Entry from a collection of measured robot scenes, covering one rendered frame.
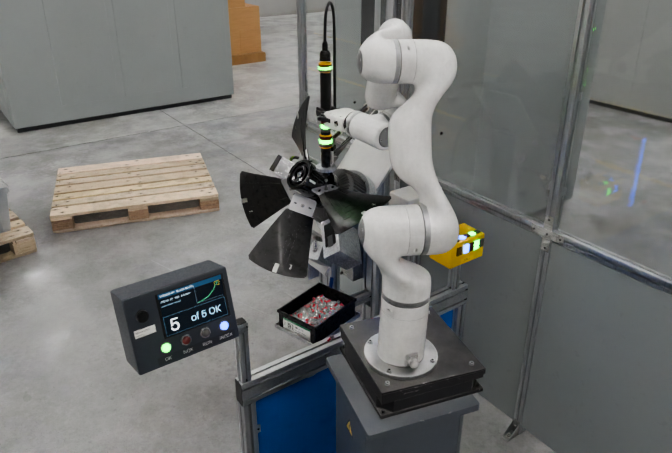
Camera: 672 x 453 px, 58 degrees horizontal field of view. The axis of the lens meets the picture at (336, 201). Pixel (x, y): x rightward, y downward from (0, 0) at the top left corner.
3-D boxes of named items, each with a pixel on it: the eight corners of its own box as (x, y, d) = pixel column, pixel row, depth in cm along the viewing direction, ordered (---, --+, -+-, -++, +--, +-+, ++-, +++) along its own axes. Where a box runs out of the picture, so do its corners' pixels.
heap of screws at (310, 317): (319, 301, 215) (318, 290, 213) (350, 315, 207) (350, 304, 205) (282, 326, 201) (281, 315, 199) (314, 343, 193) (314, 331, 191)
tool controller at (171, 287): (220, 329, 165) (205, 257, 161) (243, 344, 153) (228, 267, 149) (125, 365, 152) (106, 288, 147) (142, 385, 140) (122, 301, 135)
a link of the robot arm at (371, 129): (370, 107, 187) (346, 119, 183) (398, 117, 177) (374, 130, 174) (374, 131, 192) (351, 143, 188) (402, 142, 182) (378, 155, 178)
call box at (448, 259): (461, 248, 218) (463, 221, 214) (482, 259, 211) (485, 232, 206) (428, 261, 210) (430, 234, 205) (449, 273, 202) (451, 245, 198)
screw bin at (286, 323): (319, 298, 217) (319, 281, 214) (356, 315, 207) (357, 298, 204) (277, 327, 201) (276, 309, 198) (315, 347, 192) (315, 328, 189)
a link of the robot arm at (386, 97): (407, 40, 167) (388, 114, 193) (363, 62, 161) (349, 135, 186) (429, 60, 164) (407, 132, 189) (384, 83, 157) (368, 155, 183)
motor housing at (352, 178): (315, 220, 242) (293, 207, 233) (345, 171, 243) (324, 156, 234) (349, 242, 225) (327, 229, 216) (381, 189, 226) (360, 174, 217)
